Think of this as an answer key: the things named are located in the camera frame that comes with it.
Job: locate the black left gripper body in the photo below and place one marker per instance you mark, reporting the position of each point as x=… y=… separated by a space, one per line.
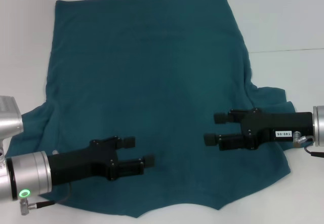
x=81 y=162

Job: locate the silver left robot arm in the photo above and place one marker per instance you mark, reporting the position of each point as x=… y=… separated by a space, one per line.
x=27 y=173

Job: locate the teal blue shirt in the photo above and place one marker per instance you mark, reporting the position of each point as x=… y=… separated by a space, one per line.
x=157 y=82

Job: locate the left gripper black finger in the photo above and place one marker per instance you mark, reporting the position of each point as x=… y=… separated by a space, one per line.
x=134 y=167
x=129 y=143

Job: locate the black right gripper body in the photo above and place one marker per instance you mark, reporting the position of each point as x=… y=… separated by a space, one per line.
x=276 y=125

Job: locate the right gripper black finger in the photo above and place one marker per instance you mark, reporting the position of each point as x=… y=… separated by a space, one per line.
x=222 y=118
x=227 y=143

